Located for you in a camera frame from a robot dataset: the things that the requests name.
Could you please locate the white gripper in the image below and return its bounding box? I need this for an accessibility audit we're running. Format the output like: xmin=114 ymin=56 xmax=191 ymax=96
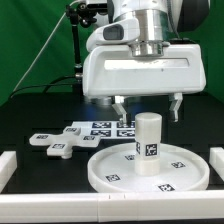
xmin=83 ymin=44 xmax=206 ymax=124

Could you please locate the white round table top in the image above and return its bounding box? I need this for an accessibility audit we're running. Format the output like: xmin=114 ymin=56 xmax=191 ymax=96
xmin=87 ymin=143 xmax=210 ymax=193

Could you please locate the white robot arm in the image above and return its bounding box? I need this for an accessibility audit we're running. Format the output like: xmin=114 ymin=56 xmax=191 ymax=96
xmin=83 ymin=0 xmax=210 ymax=124

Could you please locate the white fiducial marker sheet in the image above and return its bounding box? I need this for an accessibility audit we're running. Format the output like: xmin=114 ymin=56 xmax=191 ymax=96
xmin=72 ymin=121 xmax=135 ymax=139

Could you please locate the white cross-shaped table base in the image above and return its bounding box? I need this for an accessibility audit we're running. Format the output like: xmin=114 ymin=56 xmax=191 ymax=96
xmin=29 ymin=126 xmax=100 ymax=159

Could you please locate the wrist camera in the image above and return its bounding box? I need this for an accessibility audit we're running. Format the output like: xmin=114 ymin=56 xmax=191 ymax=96
xmin=86 ymin=18 xmax=140 ymax=51

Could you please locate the black cable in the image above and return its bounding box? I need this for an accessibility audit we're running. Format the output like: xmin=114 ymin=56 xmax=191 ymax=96
xmin=9 ymin=75 xmax=84 ymax=100

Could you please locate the overhead camera on stand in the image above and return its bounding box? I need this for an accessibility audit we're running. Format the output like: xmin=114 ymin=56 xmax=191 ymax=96
xmin=78 ymin=0 xmax=108 ymax=15

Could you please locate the white front border rail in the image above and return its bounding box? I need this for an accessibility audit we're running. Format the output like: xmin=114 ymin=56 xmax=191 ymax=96
xmin=0 ymin=190 xmax=224 ymax=223

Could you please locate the black camera stand pole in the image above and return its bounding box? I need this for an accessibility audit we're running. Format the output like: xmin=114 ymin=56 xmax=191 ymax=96
xmin=65 ymin=5 xmax=83 ymax=87

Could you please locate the white cable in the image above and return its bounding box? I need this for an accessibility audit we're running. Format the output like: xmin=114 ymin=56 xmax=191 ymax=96
xmin=12 ymin=0 xmax=88 ymax=93

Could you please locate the white left border rail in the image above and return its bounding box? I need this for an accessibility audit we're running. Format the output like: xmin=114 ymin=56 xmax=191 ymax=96
xmin=0 ymin=151 xmax=17 ymax=193

